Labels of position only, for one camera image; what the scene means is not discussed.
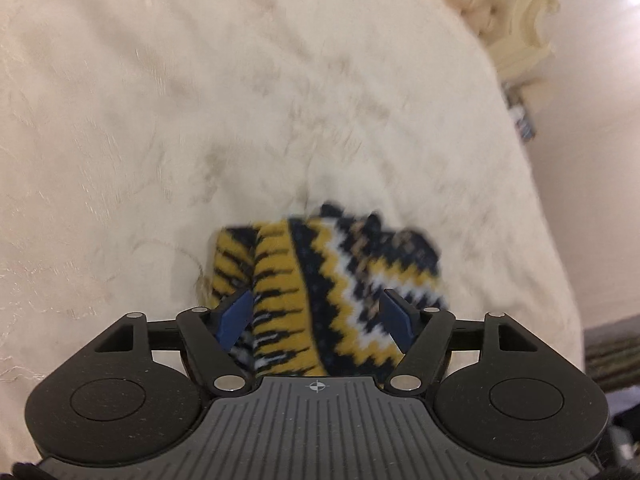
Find patterned knit sweater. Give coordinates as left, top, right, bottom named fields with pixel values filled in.
left=198, top=203, right=446, bottom=382

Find cream bedspread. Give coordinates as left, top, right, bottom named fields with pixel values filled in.
left=1, top=0, right=584, bottom=467

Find items on bedside shelf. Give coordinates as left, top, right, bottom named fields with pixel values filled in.
left=502, top=84, right=537, bottom=143

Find cream tufted headboard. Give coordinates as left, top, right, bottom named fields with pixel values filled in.
left=445, top=0, right=559, bottom=81

